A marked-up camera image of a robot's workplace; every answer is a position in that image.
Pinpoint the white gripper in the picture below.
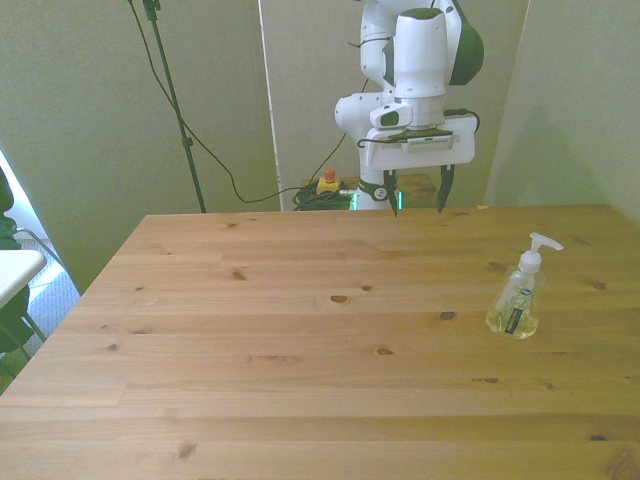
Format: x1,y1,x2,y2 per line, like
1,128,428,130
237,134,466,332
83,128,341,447
364,115,476,218

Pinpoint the white chair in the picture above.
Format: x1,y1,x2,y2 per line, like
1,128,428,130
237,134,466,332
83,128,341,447
0,227,64,381

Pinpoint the coiled dark cable bundle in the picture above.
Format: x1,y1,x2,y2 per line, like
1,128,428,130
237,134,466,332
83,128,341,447
291,184,359,212

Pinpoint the black hanging cable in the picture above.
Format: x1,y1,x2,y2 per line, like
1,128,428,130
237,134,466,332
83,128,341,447
125,0,348,204

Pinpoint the clear pump sanitizer bottle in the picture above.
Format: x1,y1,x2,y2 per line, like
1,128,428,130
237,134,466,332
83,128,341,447
485,232,565,341

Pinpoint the black camera stand pole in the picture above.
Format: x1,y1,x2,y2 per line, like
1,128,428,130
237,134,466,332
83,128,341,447
142,0,208,214

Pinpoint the yellow emergency stop button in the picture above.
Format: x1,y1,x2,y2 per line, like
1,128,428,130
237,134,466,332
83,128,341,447
316,168,342,196

